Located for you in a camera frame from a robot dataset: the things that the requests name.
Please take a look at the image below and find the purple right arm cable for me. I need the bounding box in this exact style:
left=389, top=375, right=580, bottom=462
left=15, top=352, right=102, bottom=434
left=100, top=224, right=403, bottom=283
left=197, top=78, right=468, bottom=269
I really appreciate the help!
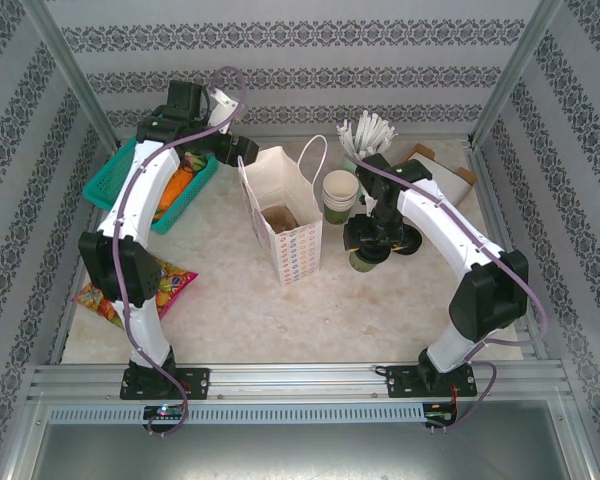
left=344, top=154, right=549, bottom=436

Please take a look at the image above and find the slotted grey cable duct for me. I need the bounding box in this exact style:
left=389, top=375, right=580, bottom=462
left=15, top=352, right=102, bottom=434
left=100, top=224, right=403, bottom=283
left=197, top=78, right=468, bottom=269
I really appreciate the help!
left=47, top=402, right=426, bottom=426

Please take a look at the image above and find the bundle of white wrapped straws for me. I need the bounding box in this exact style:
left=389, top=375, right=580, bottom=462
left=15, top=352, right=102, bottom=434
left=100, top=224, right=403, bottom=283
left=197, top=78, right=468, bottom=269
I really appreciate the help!
left=335, top=110, right=397, bottom=161

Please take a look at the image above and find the teal plastic basket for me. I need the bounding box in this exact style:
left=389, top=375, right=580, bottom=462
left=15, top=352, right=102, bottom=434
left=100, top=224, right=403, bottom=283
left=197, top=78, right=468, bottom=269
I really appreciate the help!
left=82, top=137, right=220, bottom=236

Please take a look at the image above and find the stack of green paper cups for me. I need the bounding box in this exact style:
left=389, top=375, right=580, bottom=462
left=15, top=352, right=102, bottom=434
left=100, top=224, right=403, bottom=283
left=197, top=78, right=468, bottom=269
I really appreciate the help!
left=322, top=169, right=360, bottom=226

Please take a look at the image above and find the aluminium frame post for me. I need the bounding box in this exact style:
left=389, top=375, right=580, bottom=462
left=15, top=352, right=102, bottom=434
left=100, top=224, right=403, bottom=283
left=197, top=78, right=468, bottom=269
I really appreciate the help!
left=19, top=0, right=122, bottom=150
left=469, top=0, right=565, bottom=147

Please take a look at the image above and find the aluminium mounting rail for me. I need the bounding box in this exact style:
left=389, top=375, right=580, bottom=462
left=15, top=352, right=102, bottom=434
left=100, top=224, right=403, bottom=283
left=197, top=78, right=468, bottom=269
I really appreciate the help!
left=27, top=362, right=566, bottom=401

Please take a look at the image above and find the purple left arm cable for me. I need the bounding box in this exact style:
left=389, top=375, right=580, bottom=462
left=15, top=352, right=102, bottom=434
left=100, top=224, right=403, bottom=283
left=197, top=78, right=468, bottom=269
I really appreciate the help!
left=112, top=67, right=246, bottom=436

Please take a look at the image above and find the brown pulp cup carrier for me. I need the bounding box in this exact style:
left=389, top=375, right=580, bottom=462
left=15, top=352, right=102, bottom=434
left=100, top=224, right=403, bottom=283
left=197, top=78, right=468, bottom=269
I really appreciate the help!
left=260, top=205, right=301, bottom=234

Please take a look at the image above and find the white printed paper bag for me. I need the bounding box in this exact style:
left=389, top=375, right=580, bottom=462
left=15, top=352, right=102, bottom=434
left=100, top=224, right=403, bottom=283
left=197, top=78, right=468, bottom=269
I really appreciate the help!
left=237, top=134, right=329, bottom=287

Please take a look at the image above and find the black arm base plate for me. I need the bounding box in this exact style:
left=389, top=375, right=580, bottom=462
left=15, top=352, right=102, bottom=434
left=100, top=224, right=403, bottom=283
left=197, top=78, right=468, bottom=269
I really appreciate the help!
left=384, top=364, right=479, bottom=400
left=119, top=367, right=211, bottom=401

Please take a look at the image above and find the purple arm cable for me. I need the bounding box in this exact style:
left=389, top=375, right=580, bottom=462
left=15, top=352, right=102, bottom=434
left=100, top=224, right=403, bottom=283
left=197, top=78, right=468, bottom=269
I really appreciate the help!
left=112, top=67, right=246, bottom=436
left=344, top=154, right=549, bottom=436

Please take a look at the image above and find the colourful fruit candy bag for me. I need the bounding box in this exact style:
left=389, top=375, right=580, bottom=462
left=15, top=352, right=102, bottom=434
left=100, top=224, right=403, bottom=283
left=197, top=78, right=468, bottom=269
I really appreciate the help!
left=71, top=257, right=200, bottom=331

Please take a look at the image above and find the aluminium side rail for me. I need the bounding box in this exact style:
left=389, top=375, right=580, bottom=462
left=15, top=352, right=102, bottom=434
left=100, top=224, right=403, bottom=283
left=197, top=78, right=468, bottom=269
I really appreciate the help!
left=462, top=139, right=551, bottom=362

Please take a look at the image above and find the white napkin stack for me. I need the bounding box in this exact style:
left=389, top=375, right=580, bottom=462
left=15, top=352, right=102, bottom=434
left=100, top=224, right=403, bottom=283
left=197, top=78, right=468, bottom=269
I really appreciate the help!
left=414, top=152, right=470, bottom=206

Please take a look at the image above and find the small controller board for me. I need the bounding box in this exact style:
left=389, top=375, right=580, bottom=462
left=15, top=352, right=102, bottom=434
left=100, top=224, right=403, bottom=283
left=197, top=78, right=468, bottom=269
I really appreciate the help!
left=424, top=407, right=459, bottom=426
left=143, top=403, right=186, bottom=421

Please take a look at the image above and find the brown cardboard napkin box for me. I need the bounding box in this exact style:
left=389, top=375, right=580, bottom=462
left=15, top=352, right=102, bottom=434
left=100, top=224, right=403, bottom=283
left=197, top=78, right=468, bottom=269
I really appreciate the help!
left=404, top=143, right=479, bottom=209

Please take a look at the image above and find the pink dragon fruit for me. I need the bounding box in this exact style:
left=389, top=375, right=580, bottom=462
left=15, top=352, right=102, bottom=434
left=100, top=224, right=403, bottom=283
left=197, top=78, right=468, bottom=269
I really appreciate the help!
left=179, top=152, right=209, bottom=174

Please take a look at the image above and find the green paper coffee cup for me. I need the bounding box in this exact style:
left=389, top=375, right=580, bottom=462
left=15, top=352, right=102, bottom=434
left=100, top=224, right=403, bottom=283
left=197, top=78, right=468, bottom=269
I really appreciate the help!
left=348, top=248, right=382, bottom=275

